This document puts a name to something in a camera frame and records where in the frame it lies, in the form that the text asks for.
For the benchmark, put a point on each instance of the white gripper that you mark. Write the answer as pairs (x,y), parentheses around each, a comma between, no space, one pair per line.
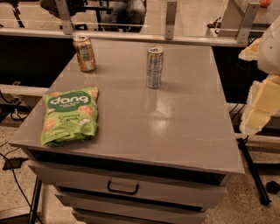
(270,52)

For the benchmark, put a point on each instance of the silver redbull can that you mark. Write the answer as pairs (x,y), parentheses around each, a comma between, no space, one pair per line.
(155,59)

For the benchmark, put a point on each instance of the orange soda can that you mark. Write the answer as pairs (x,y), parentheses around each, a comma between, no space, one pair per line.
(85,53)

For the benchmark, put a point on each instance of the orange fruit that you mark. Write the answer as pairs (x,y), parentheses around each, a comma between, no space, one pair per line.
(265,3)

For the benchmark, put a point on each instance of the black stand leg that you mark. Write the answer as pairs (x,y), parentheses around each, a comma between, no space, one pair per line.
(264,198)

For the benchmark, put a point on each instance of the seated person legs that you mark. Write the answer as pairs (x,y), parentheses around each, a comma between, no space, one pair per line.
(127,13)

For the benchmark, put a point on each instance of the green dang chips bag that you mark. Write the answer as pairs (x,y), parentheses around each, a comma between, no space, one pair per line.
(70,115)

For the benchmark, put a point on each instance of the black power adapter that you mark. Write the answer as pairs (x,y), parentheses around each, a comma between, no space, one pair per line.
(13,163)

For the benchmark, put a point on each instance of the grey metal bracket right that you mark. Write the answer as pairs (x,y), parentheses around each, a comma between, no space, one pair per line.
(238,19)

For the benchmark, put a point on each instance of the grey metal bracket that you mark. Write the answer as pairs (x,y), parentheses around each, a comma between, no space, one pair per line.
(170,18)
(238,19)
(64,15)

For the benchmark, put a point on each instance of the grey metal bracket middle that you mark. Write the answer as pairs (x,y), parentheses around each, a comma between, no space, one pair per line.
(170,18)

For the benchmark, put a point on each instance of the black drawer handle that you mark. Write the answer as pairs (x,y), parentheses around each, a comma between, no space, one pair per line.
(122,188)

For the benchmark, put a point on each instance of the grey metal bracket left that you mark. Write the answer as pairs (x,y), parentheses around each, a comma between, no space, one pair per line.
(64,15)

